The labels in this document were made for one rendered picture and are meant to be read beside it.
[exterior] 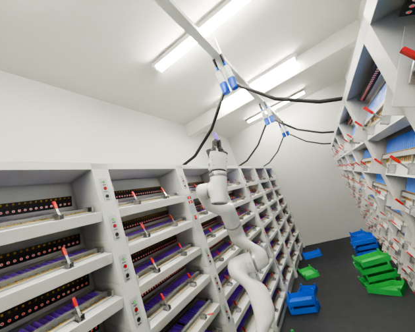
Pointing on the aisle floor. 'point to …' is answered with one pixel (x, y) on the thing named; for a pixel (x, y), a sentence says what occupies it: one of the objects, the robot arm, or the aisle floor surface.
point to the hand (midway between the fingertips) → (217, 143)
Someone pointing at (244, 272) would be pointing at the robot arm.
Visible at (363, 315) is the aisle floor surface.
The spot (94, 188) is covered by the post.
